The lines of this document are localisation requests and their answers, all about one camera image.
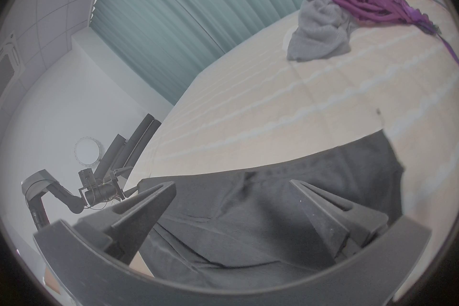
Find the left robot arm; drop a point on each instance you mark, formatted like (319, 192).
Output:
(57, 191)

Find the bed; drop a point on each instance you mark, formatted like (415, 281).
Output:
(287, 100)

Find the purple satin garment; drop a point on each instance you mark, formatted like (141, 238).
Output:
(365, 1)

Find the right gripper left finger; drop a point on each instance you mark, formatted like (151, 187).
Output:
(132, 225)

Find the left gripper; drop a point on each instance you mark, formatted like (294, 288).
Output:
(105, 194)

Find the round white mirror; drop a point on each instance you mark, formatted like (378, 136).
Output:
(87, 151)

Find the black T-shirt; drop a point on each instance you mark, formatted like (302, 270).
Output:
(251, 211)

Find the black chest of drawers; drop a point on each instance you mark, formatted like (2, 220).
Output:
(132, 146)

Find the grey garment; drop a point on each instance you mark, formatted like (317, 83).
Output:
(319, 32)

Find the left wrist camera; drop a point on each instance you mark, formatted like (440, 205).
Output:
(86, 178)

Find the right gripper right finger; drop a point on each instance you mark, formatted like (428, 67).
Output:
(333, 225)

